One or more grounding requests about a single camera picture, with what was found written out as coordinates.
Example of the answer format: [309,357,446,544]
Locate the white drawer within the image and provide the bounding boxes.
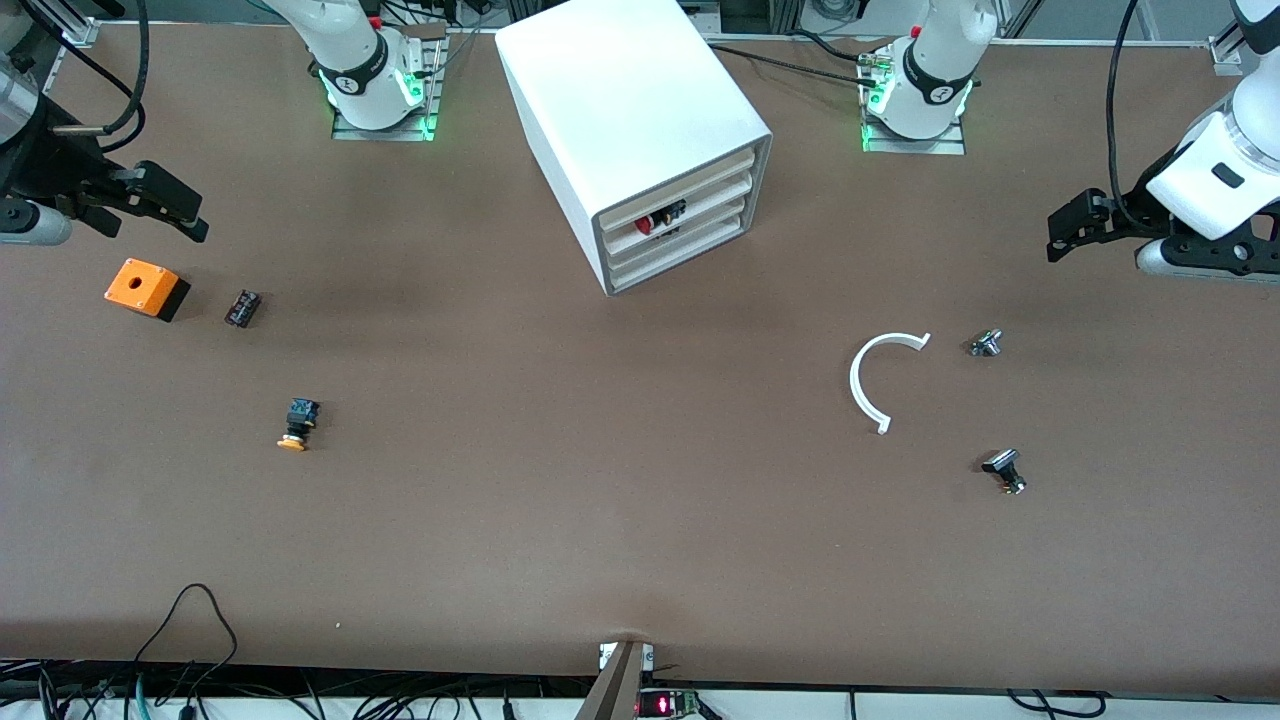
[600,148,756,236]
[610,215,749,293]
[603,172,753,256]
[606,195,751,273]

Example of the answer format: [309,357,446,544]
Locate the red push button switch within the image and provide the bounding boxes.
[635,198,688,238]

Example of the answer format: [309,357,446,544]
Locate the white drawer cabinet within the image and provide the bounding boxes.
[495,0,774,297]

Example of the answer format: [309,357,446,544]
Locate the orange box with hole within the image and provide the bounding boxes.
[104,258,191,323]

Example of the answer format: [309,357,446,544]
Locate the white curved plastic arc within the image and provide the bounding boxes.
[850,332,932,436]

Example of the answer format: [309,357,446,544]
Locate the device with red display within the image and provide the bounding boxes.
[638,688,701,719]

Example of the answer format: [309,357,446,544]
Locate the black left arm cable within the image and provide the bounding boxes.
[1104,0,1143,229]

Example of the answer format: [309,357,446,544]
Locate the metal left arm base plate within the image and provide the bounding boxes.
[860,50,967,154]

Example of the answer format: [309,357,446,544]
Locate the black selector switch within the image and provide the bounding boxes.
[981,449,1028,496]

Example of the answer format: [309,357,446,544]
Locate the yellow push button switch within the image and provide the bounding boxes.
[277,398,321,452]

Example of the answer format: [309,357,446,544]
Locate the black table cable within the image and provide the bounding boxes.
[705,42,873,89]

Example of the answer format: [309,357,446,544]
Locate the black looped cable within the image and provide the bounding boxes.
[133,583,239,691]

